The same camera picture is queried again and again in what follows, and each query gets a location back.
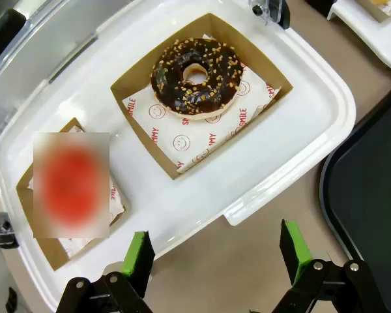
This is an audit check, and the red glazed donut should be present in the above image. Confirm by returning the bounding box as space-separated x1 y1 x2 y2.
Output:
40 145 104 228

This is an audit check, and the kraft paper donut box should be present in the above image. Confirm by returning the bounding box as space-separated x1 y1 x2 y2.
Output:
358 0 391 23
110 12 294 181
16 117 131 271

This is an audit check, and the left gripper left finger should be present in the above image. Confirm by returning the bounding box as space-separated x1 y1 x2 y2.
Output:
55 230 156 313

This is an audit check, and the white display case base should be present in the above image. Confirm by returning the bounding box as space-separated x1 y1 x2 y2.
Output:
327 0 391 73
0 0 358 312

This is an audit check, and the white smile-print paper liner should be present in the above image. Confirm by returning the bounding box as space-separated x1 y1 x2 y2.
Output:
27 169 127 260
122 67 283 173

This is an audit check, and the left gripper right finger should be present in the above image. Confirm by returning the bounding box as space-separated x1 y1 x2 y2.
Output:
272 218 387 313

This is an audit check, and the black plastic serving tray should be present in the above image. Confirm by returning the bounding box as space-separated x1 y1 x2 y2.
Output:
319 94 391 313

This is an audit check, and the chocolate donut with nut crumbs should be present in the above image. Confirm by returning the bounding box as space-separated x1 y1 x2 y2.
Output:
150 37 244 120

